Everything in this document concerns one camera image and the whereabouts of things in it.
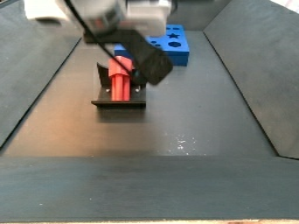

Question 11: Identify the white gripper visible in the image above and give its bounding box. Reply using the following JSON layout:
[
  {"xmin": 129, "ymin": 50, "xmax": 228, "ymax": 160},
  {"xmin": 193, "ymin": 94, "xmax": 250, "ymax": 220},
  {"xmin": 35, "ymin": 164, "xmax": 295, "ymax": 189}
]
[{"xmin": 23, "ymin": 0, "xmax": 172, "ymax": 37}]

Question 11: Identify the red three prong object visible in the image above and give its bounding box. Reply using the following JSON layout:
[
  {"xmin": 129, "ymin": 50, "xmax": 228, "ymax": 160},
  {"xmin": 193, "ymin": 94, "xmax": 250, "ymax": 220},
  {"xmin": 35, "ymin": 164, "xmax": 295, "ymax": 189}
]
[{"xmin": 108, "ymin": 56, "xmax": 133, "ymax": 102}]

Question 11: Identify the black curved fixture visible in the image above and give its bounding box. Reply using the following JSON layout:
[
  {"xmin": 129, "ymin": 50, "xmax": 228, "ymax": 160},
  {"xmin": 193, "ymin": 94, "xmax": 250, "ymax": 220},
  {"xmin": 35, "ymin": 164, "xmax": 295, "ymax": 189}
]
[{"xmin": 91, "ymin": 59, "xmax": 145, "ymax": 109}]

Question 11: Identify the blue shape sorter block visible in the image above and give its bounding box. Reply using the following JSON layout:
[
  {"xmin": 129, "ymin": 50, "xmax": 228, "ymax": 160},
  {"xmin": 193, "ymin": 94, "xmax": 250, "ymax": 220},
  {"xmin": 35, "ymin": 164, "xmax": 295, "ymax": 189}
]
[{"xmin": 115, "ymin": 24, "xmax": 189, "ymax": 67}]

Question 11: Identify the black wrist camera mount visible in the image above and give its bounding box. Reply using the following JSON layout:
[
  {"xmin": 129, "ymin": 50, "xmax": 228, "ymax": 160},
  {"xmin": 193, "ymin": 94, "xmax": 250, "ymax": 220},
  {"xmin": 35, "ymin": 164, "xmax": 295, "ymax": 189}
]
[{"xmin": 83, "ymin": 29, "xmax": 173, "ymax": 86}]

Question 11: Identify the black cable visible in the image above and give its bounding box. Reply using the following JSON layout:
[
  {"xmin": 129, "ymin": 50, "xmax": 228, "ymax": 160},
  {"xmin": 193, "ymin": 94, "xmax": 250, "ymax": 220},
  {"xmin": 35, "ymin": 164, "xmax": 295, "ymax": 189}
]
[{"xmin": 63, "ymin": 0, "xmax": 133, "ymax": 75}]

